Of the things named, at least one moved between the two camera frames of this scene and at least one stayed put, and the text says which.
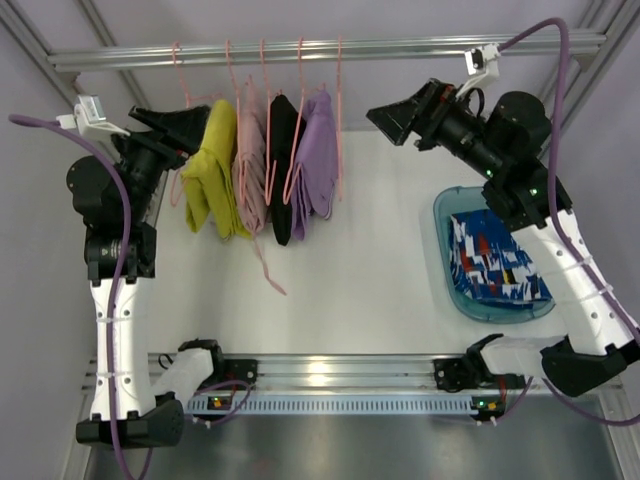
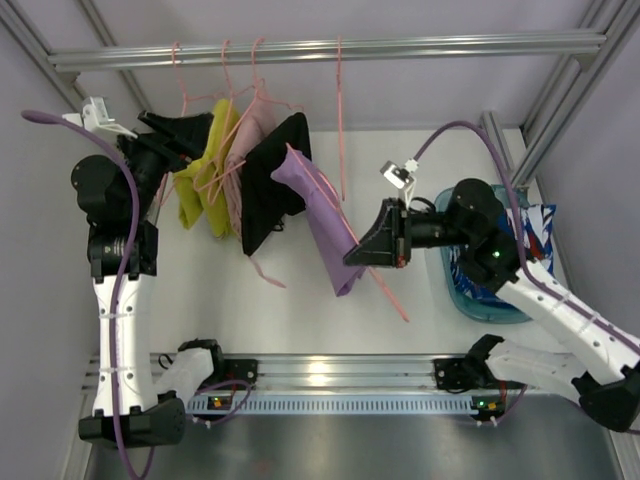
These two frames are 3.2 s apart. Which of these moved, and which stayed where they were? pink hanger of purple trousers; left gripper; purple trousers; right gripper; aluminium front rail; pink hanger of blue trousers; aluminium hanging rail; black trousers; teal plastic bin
Moved: purple trousers; right gripper; black trousers; pink hanger of purple trousers
Stayed: aluminium front rail; left gripper; aluminium hanging rail; teal plastic bin; pink hanger of blue trousers
